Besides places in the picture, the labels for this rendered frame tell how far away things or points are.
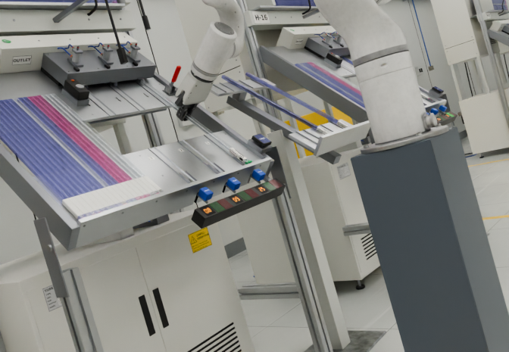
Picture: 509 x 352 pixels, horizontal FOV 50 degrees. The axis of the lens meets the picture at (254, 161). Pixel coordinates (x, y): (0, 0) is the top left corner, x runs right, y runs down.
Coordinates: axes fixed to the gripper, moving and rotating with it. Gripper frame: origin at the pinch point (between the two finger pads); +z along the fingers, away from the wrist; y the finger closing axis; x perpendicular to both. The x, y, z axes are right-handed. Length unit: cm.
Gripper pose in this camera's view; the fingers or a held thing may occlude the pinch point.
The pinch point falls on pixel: (184, 113)
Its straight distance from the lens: 173.2
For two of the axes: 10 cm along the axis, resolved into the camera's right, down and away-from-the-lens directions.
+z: -4.3, 7.1, 5.6
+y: -6.3, 2.1, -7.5
